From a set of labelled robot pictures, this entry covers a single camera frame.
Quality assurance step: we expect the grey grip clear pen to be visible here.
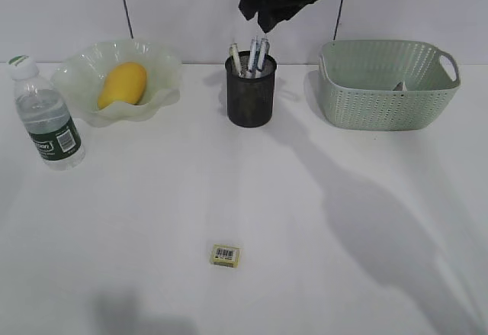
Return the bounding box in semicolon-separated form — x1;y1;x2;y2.
255;36;270;78

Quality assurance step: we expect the blue clip grey pen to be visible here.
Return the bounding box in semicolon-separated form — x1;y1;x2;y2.
246;37;261;79

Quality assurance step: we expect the cream barrel pen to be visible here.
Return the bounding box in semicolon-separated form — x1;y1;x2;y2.
229;40;244;77

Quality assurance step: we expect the waste paper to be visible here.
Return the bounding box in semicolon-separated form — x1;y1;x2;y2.
393;81;407;92

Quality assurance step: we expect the yellow mango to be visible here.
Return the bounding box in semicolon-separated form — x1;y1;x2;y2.
97;62;147;109

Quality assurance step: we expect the clear water bottle green label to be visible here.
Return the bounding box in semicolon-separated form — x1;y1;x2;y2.
8;55;85;171

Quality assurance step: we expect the black mesh pen holder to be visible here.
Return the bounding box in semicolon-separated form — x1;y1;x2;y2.
224;55;277;128

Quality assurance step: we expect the pale green plastic basket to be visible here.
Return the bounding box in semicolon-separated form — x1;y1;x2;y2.
316;40;461;131

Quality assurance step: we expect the pale green wavy plate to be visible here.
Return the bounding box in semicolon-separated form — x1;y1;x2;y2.
51;39;181;127

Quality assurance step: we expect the yellow eraser with barcode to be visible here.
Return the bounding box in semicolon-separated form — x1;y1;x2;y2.
210;244;240;268

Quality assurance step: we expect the right black wall cable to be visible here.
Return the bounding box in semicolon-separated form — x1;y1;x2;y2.
332;0;351;41

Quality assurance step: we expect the black wall cable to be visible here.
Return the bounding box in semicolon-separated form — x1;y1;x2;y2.
332;0;351;41
115;0;135;40

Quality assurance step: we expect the left black wall cable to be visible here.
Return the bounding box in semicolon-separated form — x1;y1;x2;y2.
115;0;135;40

